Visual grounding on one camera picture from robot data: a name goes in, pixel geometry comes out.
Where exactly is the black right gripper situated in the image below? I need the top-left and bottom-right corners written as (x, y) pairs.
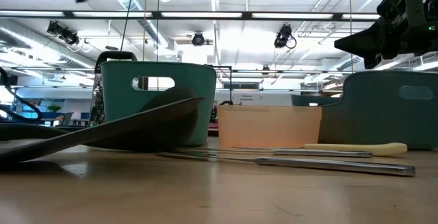
top-left (334, 0), bottom-right (438, 70)

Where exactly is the knife with cream handle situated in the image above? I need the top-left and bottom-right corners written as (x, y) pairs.
top-left (232, 142), bottom-right (409, 158)

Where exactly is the black spatula red-marked handle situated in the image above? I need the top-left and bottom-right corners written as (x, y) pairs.
top-left (0, 95), bottom-right (205, 166)

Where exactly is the dark blue-green plastic bin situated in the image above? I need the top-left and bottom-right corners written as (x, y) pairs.
top-left (290, 70), bottom-right (438, 151)

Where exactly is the light teal plastic bin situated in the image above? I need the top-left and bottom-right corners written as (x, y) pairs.
top-left (100, 61), bottom-right (218, 147)

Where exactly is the black overhead rig beam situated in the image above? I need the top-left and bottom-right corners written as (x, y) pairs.
top-left (0, 9), bottom-right (381, 23)

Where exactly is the white sign board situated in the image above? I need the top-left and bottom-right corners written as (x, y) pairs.
top-left (215, 90), bottom-right (294, 107)

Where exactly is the orange translucent plastic bin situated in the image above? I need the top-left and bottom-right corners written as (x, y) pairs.
top-left (216, 104), bottom-right (323, 149)

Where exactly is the thin black metal stand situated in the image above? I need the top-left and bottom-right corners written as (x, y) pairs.
top-left (211, 64), bottom-right (234, 106)

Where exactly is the yellow hanging cord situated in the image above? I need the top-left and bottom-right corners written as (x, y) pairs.
top-left (348, 0), bottom-right (354, 74)

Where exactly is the hanging black cable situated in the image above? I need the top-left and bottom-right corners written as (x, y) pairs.
top-left (119, 0), bottom-right (137, 52)

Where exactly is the black ceiling camera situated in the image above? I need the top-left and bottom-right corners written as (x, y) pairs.
top-left (273, 23), bottom-right (298, 49)
top-left (191, 32), bottom-right (206, 47)
top-left (46, 21), bottom-right (81, 47)

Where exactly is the silver ventilation duct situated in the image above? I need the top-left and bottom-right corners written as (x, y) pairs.
top-left (0, 18), bottom-right (97, 70)

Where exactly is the metal box grater black handle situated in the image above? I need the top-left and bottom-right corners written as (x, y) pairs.
top-left (88, 50), bottom-right (138, 127)

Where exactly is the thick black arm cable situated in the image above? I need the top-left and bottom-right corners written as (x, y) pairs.
top-left (0, 65), bottom-right (44, 123)

